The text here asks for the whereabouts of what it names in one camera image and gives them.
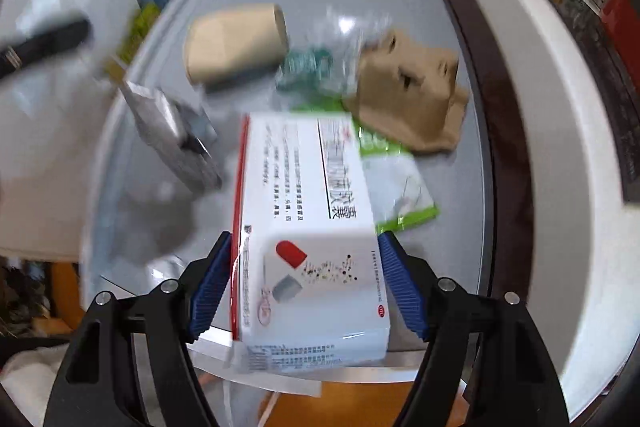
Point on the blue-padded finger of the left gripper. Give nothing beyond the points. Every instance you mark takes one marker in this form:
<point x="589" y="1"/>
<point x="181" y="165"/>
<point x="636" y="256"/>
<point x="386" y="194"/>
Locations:
<point x="54" y="40"/>

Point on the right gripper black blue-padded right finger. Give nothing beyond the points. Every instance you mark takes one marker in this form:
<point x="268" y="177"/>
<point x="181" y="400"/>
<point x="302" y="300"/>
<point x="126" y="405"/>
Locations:
<point x="514" y="382"/>

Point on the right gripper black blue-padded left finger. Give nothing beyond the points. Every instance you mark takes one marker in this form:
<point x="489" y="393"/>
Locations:
<point x="97" y="383"/>

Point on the silver foil wrapper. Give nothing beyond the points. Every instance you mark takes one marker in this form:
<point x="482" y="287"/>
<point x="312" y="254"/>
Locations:
<point x="182" y="136"/>

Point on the crushed brown paper cup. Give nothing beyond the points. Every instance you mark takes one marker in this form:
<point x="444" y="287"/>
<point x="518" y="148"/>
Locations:
<point x="227" y="43"/>

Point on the green Jagabee snack bag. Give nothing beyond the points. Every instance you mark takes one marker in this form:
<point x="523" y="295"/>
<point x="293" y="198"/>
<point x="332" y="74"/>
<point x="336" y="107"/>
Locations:
<point x="395" y="176"/>

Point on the white medicine box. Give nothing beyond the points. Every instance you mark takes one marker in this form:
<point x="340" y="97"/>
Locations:
<point x="307" y="290"/>

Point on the brown paper bag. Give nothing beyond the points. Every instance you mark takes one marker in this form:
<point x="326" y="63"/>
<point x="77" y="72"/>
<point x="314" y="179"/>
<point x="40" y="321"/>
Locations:
<point x="408" y="92"/>

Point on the clear bag with green label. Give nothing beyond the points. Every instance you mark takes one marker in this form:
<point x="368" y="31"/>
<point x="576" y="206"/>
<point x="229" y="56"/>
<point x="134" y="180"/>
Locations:
<point x="324" y="70"/>

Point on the crumpled clear plastic wrap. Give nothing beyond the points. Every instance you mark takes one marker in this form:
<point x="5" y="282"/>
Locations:
<point x="349" y="33"/>

